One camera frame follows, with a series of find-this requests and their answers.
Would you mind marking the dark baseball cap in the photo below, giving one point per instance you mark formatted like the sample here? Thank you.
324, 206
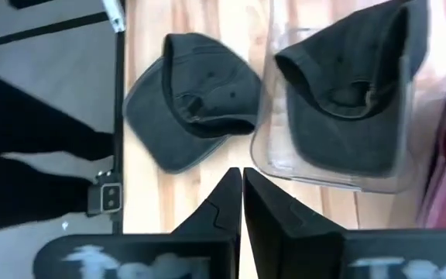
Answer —
192, 89
343, 128

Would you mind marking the silver aluminium extrusion piece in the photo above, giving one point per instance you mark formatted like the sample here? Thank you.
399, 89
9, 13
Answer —
114, 15

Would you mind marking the black metal table frame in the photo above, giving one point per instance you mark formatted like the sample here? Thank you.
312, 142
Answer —
119, 97

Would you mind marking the small table-level camera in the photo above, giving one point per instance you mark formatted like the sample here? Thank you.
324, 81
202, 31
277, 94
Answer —
105, 198

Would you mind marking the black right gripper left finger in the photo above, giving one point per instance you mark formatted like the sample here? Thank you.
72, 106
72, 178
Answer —
215, 221

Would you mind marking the clear plastic bin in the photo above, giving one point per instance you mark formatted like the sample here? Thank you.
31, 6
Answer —
430, 155
269, 162

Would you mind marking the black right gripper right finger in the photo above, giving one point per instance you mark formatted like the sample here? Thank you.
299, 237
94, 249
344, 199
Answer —
285, 244

